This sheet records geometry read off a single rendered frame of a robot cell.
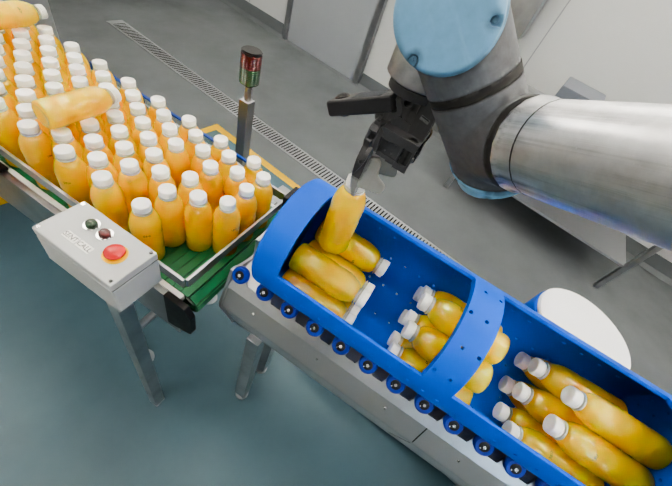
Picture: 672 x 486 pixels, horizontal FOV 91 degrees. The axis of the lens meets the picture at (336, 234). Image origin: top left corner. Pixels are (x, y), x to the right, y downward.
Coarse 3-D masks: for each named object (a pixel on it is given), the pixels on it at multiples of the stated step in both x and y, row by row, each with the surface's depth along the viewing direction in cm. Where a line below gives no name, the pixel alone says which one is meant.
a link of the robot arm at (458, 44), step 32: (416, 0) 26; (448, 0) 26; (480, 0) 25; (416, 32) 28; (448, 32) 27; (480, 32) 26; (512, 32) 29; (416, 64) 29; (448, 64) 28; (480, 64) 29; (512, 64) 29; (448, 96) 31
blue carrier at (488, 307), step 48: (288, 240) 65; (384, 240) 85; (288, 288) 68; (384, 288) 89; (432, 288) 86; (480, 288) 65; (336, 336) 72; (384, 336) 84; (480, 336) 60; (528, 336) 80; (432, 384) 62; (624, 384) 74; (480, 432) 64; (576, 480) 59
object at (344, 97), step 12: (336, 96) 53; (348, 96) 53; (360, 96) 51; (372, 96) 49; (384, 96) 48; (396, 96) 49; (336, 108) 53; (348, 108) 52; (360, 108) 51; (372, 108) 50; (384, 108) 49; (396, 108) 50
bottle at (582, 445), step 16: (576, 432) 63; (592, 432) 64; (576, 448) 62; (592, 448) 62; (608, 448) 62; (592, 464) 62; (608, 464) 61; (624, 464) 61; (640, 464) 63; (608, 480) 62; (624, 480) 61; (640, 480) 60
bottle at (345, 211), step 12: (336, 192) 64; (348, 192) 61; (336, 204) 63; (348, 204) 62; (360, 204) 62; (336, 216) 64; (348, 216) 63; (360, 216) 65; (324, 228) 69; (336, 228) 66; (348, 228) 66; (324, 240) 70; (336, 240) 68; (348, 240) 70; (336, 252) 71
